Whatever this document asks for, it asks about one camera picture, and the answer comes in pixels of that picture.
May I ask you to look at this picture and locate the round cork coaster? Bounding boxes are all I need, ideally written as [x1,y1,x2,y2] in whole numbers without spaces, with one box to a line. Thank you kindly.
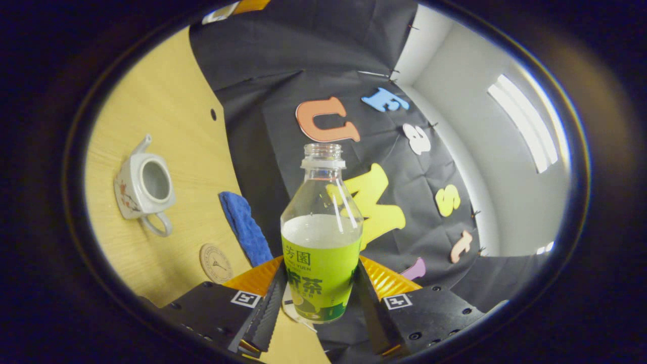
[199,243,234,284]

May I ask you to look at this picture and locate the white ceramic teacup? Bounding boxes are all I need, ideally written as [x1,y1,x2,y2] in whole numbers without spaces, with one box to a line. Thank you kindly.
[114,134,176,238]

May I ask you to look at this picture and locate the green label water bottle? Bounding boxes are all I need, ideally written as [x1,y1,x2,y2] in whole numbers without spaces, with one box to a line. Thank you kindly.
[281,143,363,324]

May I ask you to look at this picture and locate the blue towel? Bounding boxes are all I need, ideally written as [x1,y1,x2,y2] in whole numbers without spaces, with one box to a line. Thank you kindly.
[218,191,274,267]

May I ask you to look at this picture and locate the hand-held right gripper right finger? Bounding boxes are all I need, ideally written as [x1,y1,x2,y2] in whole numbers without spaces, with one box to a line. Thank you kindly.
[354,255,487,357]

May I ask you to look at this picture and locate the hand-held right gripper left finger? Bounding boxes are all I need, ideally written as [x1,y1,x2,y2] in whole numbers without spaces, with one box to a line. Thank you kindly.
[147,255,290,354]

